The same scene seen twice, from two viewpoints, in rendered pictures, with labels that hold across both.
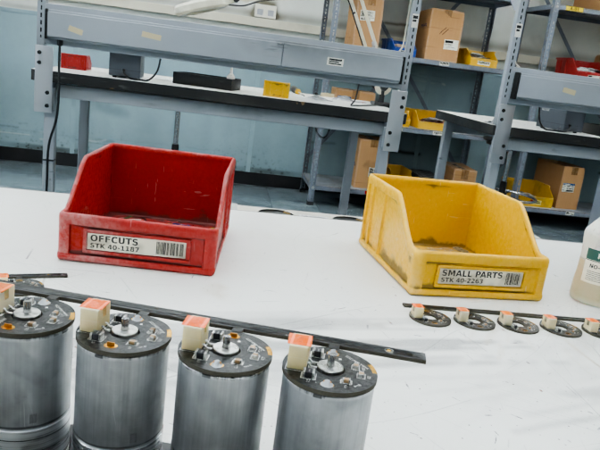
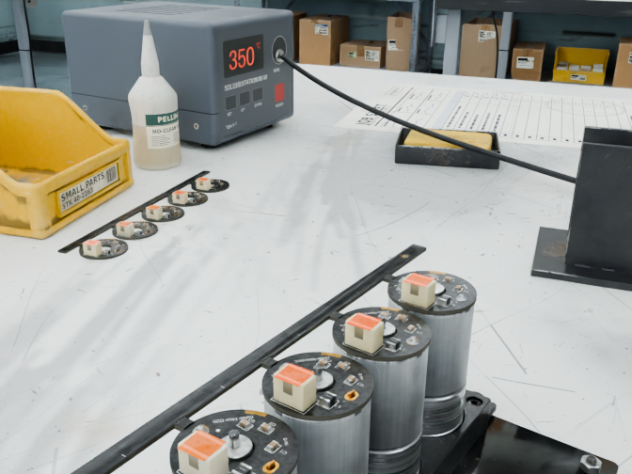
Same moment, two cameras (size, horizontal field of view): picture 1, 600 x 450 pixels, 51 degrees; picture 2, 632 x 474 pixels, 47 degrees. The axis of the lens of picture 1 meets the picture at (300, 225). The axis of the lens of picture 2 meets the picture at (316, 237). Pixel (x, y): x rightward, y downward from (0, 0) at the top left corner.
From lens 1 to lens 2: 19 cm
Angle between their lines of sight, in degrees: 58
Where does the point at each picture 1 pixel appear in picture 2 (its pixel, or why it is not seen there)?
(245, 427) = (421, 379)
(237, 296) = not seen: outside the picture
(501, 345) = (186, 237)
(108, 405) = (364, 453)
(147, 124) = not seen: outside the picture
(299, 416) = (456, 337)
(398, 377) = (192, 310)
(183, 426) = (399, 418)
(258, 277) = not seen: outside the picture
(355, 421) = (469, 314)
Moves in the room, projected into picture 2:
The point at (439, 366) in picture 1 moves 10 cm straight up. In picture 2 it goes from (193, 281) to (180, 71)
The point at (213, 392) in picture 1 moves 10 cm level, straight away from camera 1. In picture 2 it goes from (423, 365) to (97, 289)
